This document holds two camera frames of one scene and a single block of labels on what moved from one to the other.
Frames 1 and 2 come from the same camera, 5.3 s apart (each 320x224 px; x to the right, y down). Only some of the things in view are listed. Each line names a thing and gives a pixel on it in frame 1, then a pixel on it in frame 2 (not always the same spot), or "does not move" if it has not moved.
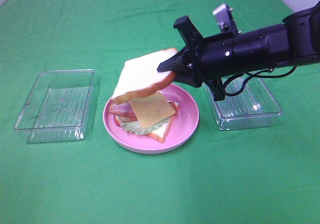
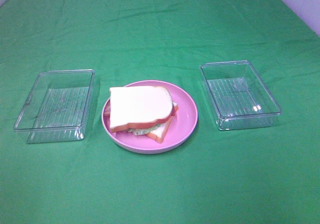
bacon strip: (122, 108) to (107, 111)
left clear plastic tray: (59, 107) does not move
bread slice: (140, 75) to (134, 104)
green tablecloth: (220, 176) does not move
